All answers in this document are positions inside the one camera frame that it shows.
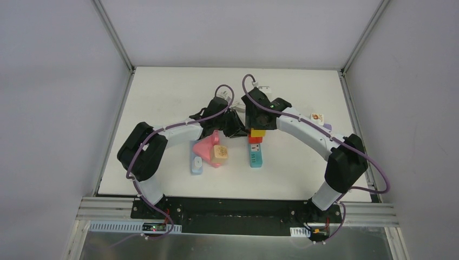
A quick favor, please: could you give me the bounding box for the pink triangular plug adapter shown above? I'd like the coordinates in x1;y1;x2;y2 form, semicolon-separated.
192;130;220;168

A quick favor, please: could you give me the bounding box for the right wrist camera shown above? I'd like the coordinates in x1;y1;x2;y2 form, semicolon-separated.
253;84;272;95

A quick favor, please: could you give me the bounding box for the beige wooden cube adapter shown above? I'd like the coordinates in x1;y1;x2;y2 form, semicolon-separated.
211;145;228;164

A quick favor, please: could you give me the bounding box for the red cube plug adapter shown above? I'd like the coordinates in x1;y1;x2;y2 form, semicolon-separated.
248;135;263;144

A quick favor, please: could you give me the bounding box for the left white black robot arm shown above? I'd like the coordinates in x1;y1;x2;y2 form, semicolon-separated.
117;97;248;219

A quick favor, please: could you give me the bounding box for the yellow cube plug adapter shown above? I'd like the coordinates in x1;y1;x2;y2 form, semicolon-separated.
250;128;266;138

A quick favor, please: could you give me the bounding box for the teal power strip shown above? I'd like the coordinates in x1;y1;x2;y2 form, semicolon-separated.
248;144;263;168

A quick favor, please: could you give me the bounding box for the purple socket adapter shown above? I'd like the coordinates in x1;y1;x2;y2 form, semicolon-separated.
323;123;332;131

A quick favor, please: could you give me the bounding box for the light blue power strip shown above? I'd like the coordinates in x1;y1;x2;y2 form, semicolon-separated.
190;141;203;175

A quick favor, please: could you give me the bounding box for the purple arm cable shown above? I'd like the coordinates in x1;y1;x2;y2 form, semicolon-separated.
125;84;235;241
242;74;391;245

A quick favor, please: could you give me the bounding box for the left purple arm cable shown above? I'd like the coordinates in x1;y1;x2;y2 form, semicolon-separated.
125;84;235;241

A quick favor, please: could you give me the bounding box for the white coiled power cord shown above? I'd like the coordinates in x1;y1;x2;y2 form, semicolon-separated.
215;94;248;113

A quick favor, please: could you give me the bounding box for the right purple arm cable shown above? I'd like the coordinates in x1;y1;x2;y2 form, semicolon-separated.
242;74;391;245

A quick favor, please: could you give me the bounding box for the white cube adapter with sticker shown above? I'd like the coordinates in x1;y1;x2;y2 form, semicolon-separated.
310;113;324;126

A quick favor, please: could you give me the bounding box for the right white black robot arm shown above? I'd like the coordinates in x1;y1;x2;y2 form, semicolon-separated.
241;88;368;222

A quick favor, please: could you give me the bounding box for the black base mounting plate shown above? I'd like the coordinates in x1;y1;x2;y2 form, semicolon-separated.
130;197;342;237

